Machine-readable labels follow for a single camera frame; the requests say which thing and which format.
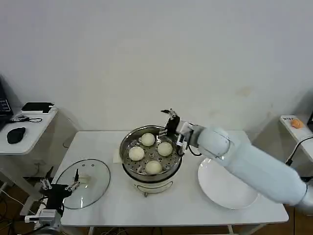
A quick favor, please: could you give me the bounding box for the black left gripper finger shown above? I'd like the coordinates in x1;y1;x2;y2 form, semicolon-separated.
65;168;80;192
40;166;54;190

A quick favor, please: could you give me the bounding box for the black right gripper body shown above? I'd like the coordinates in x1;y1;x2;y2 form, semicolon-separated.
164;117;181;137

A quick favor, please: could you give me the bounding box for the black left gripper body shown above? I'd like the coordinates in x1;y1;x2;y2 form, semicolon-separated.
44;184;72;209

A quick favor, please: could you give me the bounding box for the white steamed bun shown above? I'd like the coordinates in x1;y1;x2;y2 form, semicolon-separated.
157;142;174;157
141;133;156;147
128;146;145;162
145;160;163;175

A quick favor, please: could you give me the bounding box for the glass lid with white knob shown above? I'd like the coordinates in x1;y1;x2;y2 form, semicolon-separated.
54;158;112;210

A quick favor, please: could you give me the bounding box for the steel steamer basket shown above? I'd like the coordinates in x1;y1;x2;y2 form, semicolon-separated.
119;125;183;182

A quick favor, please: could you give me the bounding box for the white side desk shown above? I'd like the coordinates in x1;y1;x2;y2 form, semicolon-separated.
0;107;59;216

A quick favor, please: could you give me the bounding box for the white electric pot base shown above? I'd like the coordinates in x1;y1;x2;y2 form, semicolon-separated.
123;168;177;198

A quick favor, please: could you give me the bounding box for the black computer mouse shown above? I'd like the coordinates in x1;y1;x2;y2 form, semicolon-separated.
6;127;26;144

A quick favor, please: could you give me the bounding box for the black pad on white box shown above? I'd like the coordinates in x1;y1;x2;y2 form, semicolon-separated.
21;102;55;115

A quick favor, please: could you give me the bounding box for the white round plate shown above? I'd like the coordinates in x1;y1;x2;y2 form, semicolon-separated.
197;158;259;210

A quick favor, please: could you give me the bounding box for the black box with print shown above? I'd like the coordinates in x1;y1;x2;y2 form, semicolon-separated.
0;76;14;116

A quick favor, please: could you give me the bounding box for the white desk with metal legs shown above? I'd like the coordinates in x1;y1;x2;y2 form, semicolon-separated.
280;115;313;162

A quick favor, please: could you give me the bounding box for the key with black lanyard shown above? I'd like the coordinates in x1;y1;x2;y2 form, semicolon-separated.
10;114;43;123

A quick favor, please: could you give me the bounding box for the black hanging cable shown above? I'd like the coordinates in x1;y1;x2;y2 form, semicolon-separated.
285;136;313;183

